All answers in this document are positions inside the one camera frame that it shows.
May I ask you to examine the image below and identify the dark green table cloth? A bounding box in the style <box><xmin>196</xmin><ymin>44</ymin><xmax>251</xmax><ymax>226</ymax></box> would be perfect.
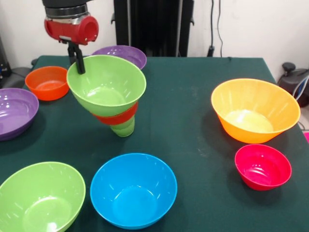
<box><xmin>0</xmin><ymin>55</ymin><xmax>309</xmax><ymax>232</ymax></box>

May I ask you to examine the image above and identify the small green bowl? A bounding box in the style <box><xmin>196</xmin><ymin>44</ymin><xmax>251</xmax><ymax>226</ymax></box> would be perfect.
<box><xmin>66</xmin><ymin>55</ymin><xmax>147</xmax><ymax>116</ymax></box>

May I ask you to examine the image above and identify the pink bowl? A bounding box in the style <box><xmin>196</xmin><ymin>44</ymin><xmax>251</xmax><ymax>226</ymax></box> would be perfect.
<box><xmin>234</xmin><ymin>144</ymin><xmax>293</xmax><ymax>191</ymax></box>

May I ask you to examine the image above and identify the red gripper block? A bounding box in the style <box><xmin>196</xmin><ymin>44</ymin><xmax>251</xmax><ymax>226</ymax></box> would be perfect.
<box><xmin>43</xmin><ymin>15</ymin><xmax>100</xmax><ymax>75</ymax></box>

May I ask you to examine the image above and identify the red-orange bowl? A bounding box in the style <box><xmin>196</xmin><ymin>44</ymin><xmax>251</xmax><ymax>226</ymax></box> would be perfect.
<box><xmin>92</xmin><ymin>101</ymin><xmax>139</xmax><ymax>126</ymax></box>
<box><xmin>25</xmin><ymin>66</ymin><xmax>70</xmax><ymax>102</ymax></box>

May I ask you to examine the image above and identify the green cup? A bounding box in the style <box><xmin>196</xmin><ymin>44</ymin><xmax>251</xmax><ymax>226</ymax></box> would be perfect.
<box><xmin>110</xmin><ymin>115</ymin><xmax>136</xmax><ymax>138</ymax></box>

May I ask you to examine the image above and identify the black wall cable with plug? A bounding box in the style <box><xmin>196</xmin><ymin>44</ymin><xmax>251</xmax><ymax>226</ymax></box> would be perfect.
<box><xmin>207</xmin><ymin>0</ymin><xmax>224</xmax><ymax>58</ymax></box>

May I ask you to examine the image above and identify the large orange bowl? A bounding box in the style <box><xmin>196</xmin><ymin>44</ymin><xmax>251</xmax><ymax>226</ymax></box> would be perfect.
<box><xmin>211</xmin><ymin>78</ymin><xmax>301</xmax><ymax>145</ymax></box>

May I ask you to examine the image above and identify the black grey base foot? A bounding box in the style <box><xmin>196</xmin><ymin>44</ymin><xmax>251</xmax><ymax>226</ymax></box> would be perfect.
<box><xmin>0</xmin><ymin>67</ymin><xmax>32</xmax><ymax>89</ymax></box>
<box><xmin>277</xmin><ymin>62</ymin><xmax>309</xmax><ymax>108</ymax></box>

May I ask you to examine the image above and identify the black pedestal column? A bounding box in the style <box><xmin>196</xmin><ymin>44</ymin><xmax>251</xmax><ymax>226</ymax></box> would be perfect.
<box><xmin>111</xmin><ymin>0</ymin><xmax>195</xmax><ymax>58</ymax></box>

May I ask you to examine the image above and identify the blue bowl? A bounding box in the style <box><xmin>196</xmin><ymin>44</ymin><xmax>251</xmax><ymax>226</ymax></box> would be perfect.
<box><xmin>90</xmin><ymin>152</ymin><xmax>178</xmax><ymax>230</ymax></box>

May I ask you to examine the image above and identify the large green bowl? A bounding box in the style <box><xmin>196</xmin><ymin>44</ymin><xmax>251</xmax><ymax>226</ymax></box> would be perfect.
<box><xmin>0</xmin><ymin>161</ymin><xmax>86</xmax><ymax>232</ymax></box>

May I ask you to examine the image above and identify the purple bowl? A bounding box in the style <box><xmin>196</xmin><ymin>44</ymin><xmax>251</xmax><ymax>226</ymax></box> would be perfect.
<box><xmin>0</xmin><ymin>88</ymin><xmax>40</xmax><ymax>142</ymax></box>
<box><xmin>91</xmin><ymin>45</ymin><xmax>147</xmax><ymax>71</ymax></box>

